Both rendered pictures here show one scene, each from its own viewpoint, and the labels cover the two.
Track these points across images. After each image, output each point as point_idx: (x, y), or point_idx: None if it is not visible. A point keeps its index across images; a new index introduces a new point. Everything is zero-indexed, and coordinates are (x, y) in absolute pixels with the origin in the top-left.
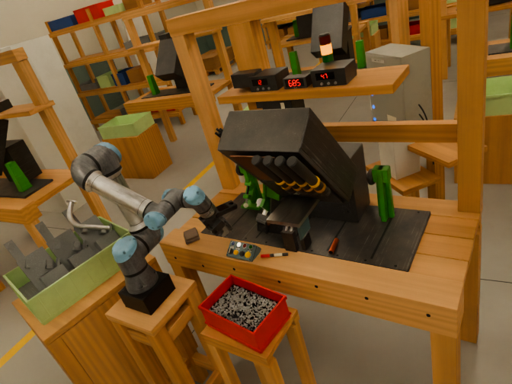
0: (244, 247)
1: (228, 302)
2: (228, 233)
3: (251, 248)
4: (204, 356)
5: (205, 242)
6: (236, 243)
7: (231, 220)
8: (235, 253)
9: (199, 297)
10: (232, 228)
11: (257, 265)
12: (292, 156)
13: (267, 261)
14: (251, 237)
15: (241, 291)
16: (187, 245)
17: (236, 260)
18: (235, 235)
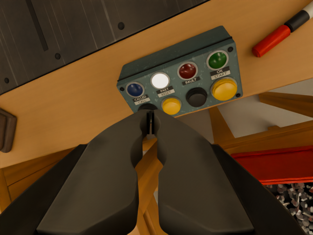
0: (190, 77)
1: None
2: (56, 46)
3: (227, 63)
4: (146, 144)
5: (39, 117)
6: (147, 82)
7: (7, 0)
8: (176, 111)
9: (142, 182)
10: (231, 162)
11: (271, 89)
12: None
13: (296, 55)
14: (132, 7)
15: (297, 189)
16: (16, 151)
17: (182, 114)
18: (80, 41)
